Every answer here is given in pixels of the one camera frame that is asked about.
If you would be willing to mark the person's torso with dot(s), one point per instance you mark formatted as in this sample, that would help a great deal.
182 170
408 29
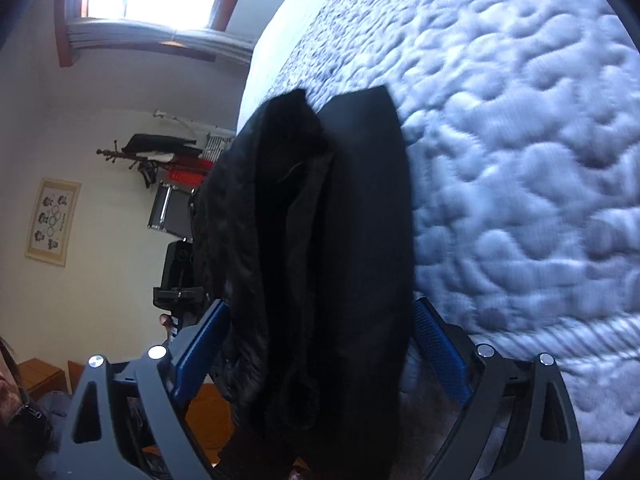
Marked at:
30 450

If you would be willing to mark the wooden furniture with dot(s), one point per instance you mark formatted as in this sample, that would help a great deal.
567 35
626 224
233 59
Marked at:
42 377

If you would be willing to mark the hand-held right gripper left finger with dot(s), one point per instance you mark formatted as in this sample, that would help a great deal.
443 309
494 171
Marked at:
200 350

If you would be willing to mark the white quilted mattress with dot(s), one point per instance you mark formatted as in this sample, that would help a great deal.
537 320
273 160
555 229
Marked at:
525 160

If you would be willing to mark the wall poster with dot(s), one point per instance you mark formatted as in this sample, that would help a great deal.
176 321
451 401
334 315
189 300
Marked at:
52 220

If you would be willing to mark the black hanging garment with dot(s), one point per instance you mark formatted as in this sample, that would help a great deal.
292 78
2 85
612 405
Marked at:
155 144

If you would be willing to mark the person's left hand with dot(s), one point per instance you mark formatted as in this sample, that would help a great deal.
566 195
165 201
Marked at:
167 324

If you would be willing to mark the red bag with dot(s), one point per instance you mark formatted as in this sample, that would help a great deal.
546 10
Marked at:
185 172

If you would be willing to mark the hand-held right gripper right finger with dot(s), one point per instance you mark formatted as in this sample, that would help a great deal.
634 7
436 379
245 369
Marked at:
442 355

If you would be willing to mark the white laundry basket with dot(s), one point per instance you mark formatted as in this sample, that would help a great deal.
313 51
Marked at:
217 146

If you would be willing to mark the person's head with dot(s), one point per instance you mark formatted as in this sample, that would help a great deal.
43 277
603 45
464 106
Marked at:
10 385

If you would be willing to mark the black pants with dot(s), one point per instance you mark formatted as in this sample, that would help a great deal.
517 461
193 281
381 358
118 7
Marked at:
350 260

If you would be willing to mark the chrome frame chair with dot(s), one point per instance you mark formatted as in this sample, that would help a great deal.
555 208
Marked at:
172 207

